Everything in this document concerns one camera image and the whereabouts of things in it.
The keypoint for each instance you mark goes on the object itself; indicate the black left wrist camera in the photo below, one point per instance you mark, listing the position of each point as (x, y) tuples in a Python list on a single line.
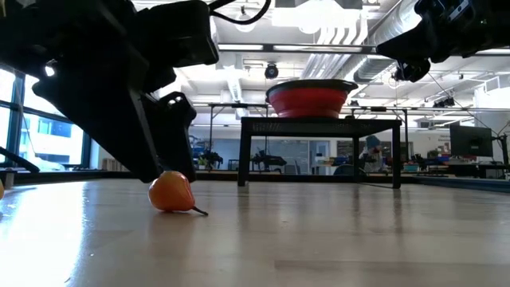
[(175, 34)]

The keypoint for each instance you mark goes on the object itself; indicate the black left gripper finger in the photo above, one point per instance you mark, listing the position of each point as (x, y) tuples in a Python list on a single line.
[(173, 135), (119, 139)]

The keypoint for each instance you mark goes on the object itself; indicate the red collapsible colander bowl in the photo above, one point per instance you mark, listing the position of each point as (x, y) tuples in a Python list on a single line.
[(308, 104)]

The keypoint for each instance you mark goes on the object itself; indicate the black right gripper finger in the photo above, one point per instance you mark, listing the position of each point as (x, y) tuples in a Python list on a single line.
[(402, 45)]

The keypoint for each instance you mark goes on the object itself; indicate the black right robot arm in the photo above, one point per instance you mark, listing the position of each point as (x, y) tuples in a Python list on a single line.
[(498, 20)]

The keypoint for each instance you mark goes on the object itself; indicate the small orange toy pear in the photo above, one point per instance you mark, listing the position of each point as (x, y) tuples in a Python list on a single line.
[(171, 191), (1, 189)]

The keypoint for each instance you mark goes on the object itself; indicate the silver ventilation duct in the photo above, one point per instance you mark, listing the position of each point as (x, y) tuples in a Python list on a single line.
[(370, 68)]

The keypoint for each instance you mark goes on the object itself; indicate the long ceiling light fixture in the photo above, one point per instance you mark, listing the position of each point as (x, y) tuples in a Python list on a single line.
[(299, 48)]

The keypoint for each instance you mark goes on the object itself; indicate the black computer monitor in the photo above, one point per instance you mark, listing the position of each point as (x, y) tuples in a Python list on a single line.
[(471, 140)]

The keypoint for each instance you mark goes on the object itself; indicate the black perforated metal shelf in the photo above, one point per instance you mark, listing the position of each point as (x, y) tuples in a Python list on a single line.
[(318, 126)]

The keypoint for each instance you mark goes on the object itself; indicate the black office chair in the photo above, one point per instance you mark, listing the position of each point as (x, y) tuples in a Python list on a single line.
[(346, 170)]

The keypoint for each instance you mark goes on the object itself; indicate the person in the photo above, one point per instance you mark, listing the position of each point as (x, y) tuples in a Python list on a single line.
[(372, 153)]

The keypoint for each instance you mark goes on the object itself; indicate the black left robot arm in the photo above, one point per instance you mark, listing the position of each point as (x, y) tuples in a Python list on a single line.
[(60, 32)]

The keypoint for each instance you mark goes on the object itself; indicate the background black robot arm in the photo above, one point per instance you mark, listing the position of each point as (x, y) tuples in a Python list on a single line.
[(267, 160)]

